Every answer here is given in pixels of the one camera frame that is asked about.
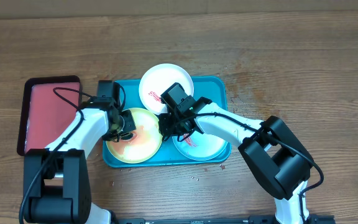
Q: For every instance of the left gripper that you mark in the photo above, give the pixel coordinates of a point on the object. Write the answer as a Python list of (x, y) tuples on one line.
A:
[(129, 126)]

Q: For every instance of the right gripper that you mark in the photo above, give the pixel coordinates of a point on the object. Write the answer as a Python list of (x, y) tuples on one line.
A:
[(173, 131)]

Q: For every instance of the yellow plate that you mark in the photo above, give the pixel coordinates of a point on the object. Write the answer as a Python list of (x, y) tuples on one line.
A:
[(144, 143)]

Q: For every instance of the white plate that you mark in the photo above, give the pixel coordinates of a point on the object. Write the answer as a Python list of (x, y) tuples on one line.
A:
[(158, 79)]

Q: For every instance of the green scrub sponge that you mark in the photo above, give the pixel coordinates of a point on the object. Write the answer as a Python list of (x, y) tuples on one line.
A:
[(126, 136)]

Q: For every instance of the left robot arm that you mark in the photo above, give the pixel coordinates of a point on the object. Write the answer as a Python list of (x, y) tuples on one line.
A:
[(56, 182)]

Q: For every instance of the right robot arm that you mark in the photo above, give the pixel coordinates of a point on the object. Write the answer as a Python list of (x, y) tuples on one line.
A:
[(276, 158)]

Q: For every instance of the blue plastic tray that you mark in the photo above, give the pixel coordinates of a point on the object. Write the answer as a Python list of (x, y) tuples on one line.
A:
[(168, 155)]

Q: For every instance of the dark tray with red liquid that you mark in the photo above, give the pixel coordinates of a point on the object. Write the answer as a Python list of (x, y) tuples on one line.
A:
[(44, 116)]

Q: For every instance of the light blue plate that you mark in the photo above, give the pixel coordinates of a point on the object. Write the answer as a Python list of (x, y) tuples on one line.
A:
[(199, 147)]

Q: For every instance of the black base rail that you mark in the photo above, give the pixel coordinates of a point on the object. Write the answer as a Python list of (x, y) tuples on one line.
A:
[(255, 219)]

